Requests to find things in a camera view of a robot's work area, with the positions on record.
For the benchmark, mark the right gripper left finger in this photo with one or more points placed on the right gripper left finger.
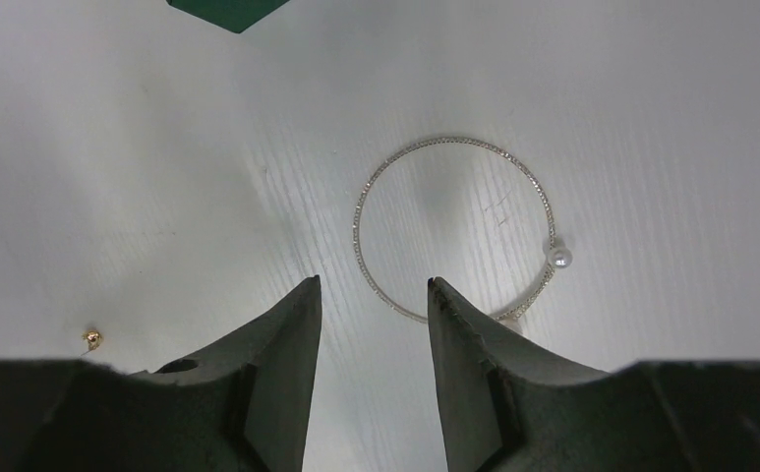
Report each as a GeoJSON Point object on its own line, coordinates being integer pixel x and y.
{"type": "Point", "coordinates": [269, 365]}

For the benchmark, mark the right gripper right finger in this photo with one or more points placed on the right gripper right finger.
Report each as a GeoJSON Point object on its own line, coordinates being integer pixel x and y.
{"type": "Point", "coordinates": [478, 362]}

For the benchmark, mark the open green jewelry box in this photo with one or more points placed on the open green jewelry box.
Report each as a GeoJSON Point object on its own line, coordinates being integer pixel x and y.
{"type": "Point", "coordinates": [233, 15]}

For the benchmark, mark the small gold earring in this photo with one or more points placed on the small gold earring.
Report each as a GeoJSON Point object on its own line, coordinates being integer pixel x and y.
{"type": "Point", "coordinates": [93, 339]}

